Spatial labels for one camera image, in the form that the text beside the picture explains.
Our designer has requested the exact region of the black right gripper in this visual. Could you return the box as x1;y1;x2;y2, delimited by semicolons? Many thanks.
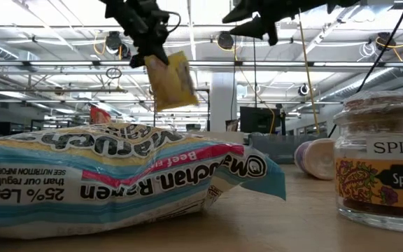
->
222;0;304;46

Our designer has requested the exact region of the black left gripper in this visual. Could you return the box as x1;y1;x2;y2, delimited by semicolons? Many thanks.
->
98;0;171;69

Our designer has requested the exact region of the yellow ramen packet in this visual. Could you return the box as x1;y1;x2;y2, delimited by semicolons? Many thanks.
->
143;50;199;113

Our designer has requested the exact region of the blue striped ramen packet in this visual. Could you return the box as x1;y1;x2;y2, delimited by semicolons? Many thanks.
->
0;122;286;239

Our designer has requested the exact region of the orange snack bag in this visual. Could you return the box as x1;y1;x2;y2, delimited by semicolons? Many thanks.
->
89;106;112;125

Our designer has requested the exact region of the white building pillar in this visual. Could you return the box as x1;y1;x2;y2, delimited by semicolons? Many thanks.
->
210;71;238;133

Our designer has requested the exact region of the dark grey bin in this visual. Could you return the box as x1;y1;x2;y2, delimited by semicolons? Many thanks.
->
250;132;332;165

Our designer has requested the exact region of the purple label spice shaker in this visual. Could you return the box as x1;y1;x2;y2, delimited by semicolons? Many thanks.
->
294;137;336;181

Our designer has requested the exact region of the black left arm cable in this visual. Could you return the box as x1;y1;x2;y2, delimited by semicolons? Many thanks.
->
159;10;182;35

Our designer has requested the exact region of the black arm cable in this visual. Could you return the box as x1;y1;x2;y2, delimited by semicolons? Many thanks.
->
159;10;182;35
328;0;403;138

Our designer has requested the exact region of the black gantry frame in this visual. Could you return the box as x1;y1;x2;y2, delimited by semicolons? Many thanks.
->
153;87;211;132

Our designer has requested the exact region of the yellow cable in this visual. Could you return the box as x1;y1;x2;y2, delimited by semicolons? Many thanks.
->
297;10;320;137

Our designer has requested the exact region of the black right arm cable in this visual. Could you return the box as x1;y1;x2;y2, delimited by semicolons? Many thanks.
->
328;0;403;138

